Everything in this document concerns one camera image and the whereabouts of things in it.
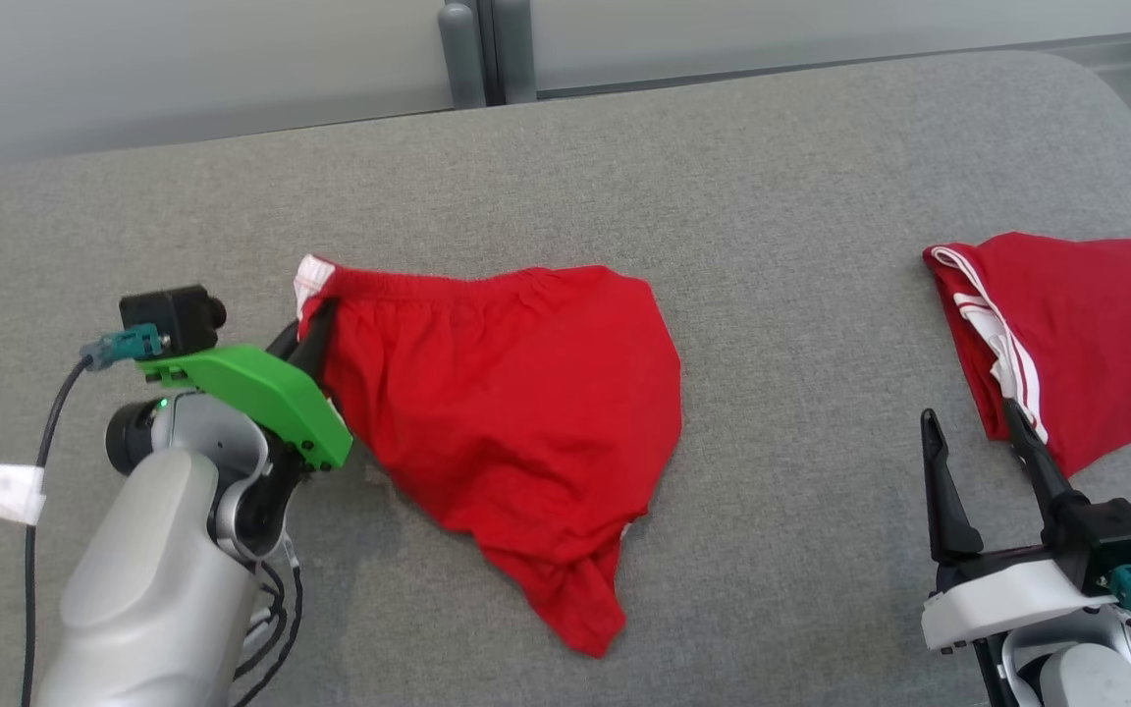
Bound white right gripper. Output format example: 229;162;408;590
921;397;1123;653

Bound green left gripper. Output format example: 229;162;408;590
135;298;354;472

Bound red basketball jersey shirt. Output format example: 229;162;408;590
923;231;1131;480

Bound plain red shorts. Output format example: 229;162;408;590
293;253;683;660

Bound grey fabric sofa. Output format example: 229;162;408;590
0;49;1131;707

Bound black left camera cable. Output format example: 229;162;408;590
21;327;166;707

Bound black left arm cable bundle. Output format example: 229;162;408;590
230;550;307;707

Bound grey partition post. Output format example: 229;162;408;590
437;0;539;110

